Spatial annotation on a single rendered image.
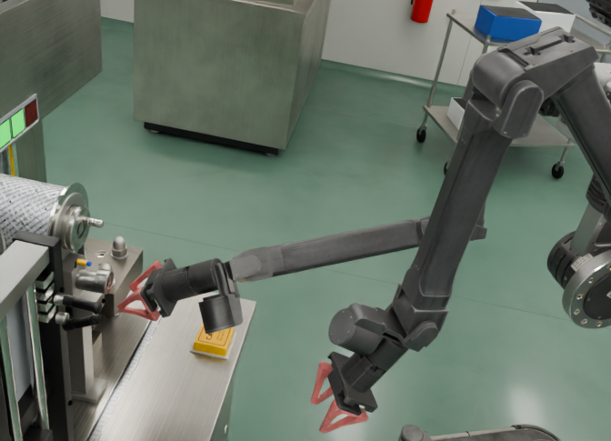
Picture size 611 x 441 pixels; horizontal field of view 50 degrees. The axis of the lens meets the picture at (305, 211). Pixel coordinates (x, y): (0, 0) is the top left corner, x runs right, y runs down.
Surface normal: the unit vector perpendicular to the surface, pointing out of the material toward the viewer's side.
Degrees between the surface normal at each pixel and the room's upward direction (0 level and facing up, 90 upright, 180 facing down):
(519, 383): 0
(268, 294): 0
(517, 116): 90
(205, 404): 0
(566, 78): 90
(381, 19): 90
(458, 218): 90
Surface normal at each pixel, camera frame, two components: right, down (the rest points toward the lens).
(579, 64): 0.24, 0.55
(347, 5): -0.15, 0.51
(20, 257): 0.15, -0.84
